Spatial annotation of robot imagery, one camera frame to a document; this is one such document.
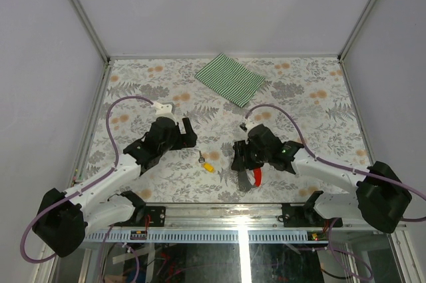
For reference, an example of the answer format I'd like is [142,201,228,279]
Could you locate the key with yellow tag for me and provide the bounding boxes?
[198,151,215,173]

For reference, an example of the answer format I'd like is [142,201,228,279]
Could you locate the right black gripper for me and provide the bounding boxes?
[231,139,271,172]

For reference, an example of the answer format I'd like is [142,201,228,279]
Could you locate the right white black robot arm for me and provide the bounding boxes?
[231,123,412,234]

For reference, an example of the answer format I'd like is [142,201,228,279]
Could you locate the aluminium frame profiles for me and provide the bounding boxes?
[49,0,400,204]

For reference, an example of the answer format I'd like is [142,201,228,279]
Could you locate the aluminium mounting rail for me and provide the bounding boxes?
[49,202,409,229]

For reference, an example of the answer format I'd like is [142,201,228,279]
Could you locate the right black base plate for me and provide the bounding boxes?
[276,203,309,228]

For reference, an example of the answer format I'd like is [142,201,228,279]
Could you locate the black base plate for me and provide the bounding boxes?
[276,203,309,228]
[114,206,166,228]

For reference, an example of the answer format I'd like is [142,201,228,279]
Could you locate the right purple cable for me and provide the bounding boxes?
[245,104,426,222]

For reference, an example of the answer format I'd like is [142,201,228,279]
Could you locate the purple cable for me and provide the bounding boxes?
[245,104,426,222]
[20,95,157,264]

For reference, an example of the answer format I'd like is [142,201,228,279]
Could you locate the green striped folded cloth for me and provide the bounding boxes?
[195,53,265,108]

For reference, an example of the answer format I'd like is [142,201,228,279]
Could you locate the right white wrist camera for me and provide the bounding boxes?
[240,119,257,133]

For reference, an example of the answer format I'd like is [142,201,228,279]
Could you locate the blue slotted cable duct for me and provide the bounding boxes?
[61,229,310,243]

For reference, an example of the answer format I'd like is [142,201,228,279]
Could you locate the floral table mat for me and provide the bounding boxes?
[77,57,370,203]

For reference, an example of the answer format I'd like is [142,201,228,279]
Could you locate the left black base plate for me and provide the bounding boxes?
[114,206,166,228]

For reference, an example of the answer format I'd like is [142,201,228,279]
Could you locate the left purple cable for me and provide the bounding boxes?
[20,95,157,264]

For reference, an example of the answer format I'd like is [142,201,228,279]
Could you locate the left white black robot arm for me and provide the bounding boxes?
[32,117,198,258]

